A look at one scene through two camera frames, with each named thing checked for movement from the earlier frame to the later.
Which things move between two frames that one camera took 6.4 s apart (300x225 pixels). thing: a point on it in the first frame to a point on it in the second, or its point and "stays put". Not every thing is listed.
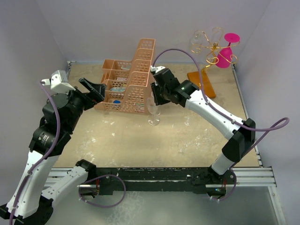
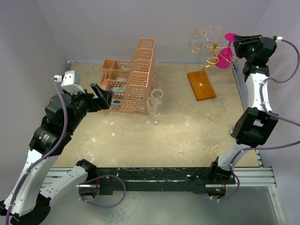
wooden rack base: x=208 y=89 stays put
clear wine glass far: x=197 y=41 stays put
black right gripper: x=157 y=100 to x=241 y=41
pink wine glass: x=224 y=56 stays put
